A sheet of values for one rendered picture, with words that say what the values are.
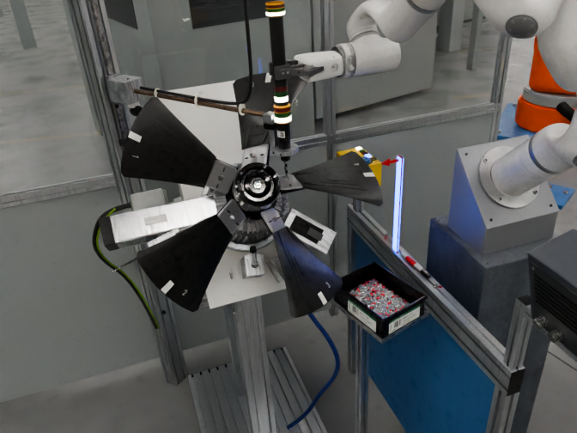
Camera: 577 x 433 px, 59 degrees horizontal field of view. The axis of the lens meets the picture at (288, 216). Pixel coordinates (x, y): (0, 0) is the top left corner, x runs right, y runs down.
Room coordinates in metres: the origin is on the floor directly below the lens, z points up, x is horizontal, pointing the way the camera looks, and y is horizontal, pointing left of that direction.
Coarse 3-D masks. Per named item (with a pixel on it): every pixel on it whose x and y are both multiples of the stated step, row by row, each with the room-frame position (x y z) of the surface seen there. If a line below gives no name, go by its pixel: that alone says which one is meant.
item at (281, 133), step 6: (276, 126) 1.25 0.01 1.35; (282, 126) 1.24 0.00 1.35; (288, 126) 1.24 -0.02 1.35; (282, 132) 1.24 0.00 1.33; (288, 132) 1.24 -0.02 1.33; (282, 138) 1.24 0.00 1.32; (288, 138) 1.24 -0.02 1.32; (282, 144) 1.24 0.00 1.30; (288, 144) 1.24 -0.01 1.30; (282, 156) 1.24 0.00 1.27; (288, 156) 1.25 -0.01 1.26
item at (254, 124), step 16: (240, 80) 1.49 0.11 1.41; (256, 80) 1.46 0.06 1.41; (272, 80) 1.44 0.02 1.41; (288, 80) 1.43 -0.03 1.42; (240, 96) 1.45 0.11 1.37; (256, 96) 1.42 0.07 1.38; (272, 96) 1.40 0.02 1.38; (288, 96) 1.38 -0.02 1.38; (240, 128) 1.38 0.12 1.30; (256, 128) 1.34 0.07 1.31; (256, 144) 1.30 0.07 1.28
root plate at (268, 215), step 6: (264, 210) 1.18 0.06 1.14; (270, 210) 1.21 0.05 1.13; (264, 216) 1.16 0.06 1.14; (270, 216) 1.18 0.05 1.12; (276, 216) 1.21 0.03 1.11; (270, 222) 1.16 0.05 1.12; (276, 222) 1.18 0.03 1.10; (282, 222) 1.21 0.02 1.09; (270, 228) 1.13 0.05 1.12; (276, 228) 1.16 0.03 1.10
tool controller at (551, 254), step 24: (552, 240) 0.81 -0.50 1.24; (576, 240) 0.79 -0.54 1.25; (528, 264) 0.80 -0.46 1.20; (552, 264) 0.75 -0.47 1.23; (576, 264) 0.73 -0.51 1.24; (552, 288) 0.73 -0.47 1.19; (576, 288) 0.68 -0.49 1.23; (552, 312) 0.74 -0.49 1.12; (576, 312) 0.68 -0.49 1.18; (552, 336) 0.72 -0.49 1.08; (576, 336) 0.68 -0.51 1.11
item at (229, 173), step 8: (216, 160) 1.23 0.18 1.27; (216, 168) 1.23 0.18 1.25; (232, 168) 1.23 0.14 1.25; (216, 176) 1.24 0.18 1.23; (224, 176) 1.23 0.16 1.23; (232, 176) 1.23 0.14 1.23; (208, 184) 1.24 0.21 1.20; (216, 184) 1.24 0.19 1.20; (224, 184) 1.23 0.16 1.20; (224, 192) 1.24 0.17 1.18
